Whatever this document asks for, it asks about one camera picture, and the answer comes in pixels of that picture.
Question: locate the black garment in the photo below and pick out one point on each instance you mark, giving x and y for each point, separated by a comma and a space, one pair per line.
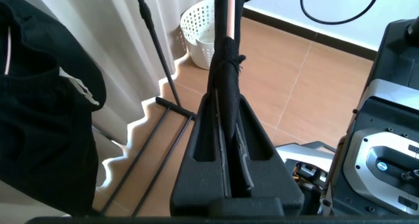
229, 86

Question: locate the beige curtain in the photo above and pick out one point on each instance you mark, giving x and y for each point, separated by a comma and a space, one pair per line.
114, 37

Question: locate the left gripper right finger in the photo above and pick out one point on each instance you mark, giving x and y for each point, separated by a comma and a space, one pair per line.
275, 184

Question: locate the black shorts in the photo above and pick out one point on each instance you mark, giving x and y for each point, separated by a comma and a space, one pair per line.
42, 135

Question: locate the white laundry basket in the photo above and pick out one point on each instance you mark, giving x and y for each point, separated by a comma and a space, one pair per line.
199, 30

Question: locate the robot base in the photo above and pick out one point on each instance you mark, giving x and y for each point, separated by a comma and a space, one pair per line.
376, 119

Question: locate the black clothes rack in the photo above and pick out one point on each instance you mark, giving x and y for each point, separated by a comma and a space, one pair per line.
157, 47

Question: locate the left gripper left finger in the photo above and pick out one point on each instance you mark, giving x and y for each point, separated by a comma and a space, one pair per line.
196, 184

